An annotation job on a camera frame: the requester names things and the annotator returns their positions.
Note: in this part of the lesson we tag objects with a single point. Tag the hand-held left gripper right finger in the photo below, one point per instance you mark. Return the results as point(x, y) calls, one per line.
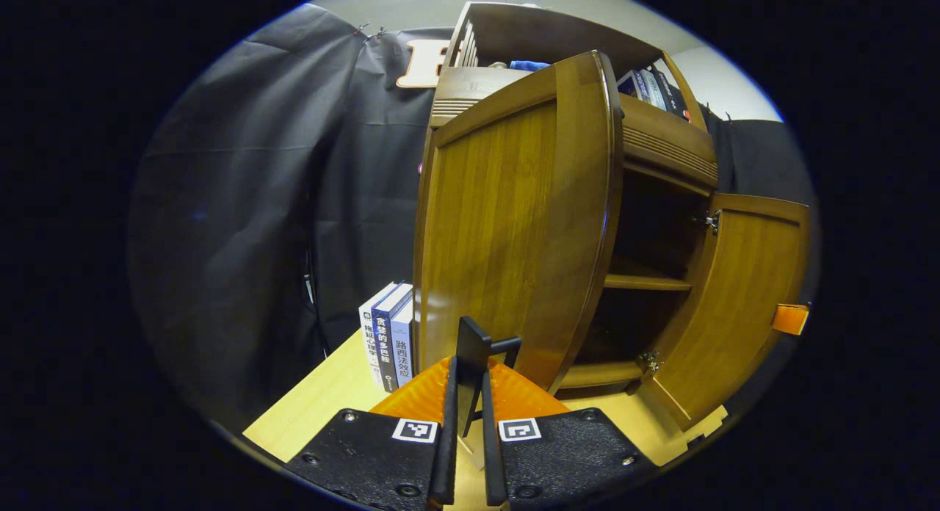
point(490, 452)

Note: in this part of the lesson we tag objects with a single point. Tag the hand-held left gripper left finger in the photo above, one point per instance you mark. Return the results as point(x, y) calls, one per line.
point(444, 452)

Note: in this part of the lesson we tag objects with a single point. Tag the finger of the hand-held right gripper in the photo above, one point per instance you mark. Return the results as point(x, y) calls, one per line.
point(792, 320)

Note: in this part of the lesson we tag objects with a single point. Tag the wooden cabinet door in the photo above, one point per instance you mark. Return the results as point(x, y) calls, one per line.
point(507, 239)
point(742, 298)

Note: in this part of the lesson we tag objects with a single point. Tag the wooden double-door shoe cabinet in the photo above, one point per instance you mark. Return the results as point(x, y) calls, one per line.
point(661, 147)

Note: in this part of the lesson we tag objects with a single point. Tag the metal door hinge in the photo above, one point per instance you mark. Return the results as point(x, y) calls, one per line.
point(709, 221)
point(649, 363)

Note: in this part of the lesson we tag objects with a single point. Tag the wooden cabinet drawer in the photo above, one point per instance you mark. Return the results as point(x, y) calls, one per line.
point(664, 144)

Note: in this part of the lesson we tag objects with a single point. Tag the light blue standing book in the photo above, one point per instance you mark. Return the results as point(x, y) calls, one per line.
point(404, 342)

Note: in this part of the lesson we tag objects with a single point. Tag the dark blue standing book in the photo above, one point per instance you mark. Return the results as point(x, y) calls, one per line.
point(385, 342)

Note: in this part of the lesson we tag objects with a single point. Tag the white standing book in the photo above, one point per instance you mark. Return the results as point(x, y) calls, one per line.
point(369, 335)

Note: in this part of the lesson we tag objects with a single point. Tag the wooden inner shelf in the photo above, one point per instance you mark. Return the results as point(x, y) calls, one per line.
point(646, 282)

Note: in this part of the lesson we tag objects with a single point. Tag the black shelf book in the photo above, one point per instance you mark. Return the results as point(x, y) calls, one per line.
point(672, 96)

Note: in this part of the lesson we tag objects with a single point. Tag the grey spine shelf book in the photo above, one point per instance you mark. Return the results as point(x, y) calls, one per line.
point(648, 89)

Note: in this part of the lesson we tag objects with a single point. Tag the dark blue shelf book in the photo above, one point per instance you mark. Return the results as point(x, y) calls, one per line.
point(628, 84)

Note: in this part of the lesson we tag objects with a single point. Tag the black backdrop cloth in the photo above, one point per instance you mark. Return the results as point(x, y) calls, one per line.
point(242, 203)

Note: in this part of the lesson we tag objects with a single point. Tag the blue folded towel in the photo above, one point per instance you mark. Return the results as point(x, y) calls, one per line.
point(530, 65)

